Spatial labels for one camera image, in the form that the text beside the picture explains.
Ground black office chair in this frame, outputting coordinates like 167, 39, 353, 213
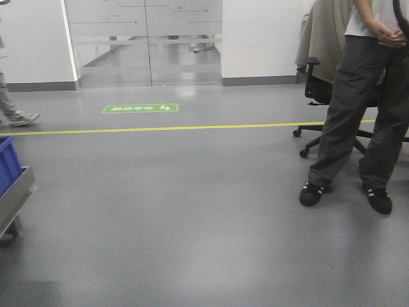
292, 57, 409, 158

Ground beige cloth cover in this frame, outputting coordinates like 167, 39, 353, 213
295, 0, 353, 84

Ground person's clasped hands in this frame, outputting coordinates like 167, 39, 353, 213
376, 29, 408, 49

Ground walking person at left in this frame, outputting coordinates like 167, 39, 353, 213
0, 12, 40, 127

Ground frosted glass door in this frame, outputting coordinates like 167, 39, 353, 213
65, 0, 222, 88

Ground dark blue bin upper left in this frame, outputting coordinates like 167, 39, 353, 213
1, 136, 23, 196

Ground standing person in grey trousers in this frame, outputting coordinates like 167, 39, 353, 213
299, 1, 408, 214

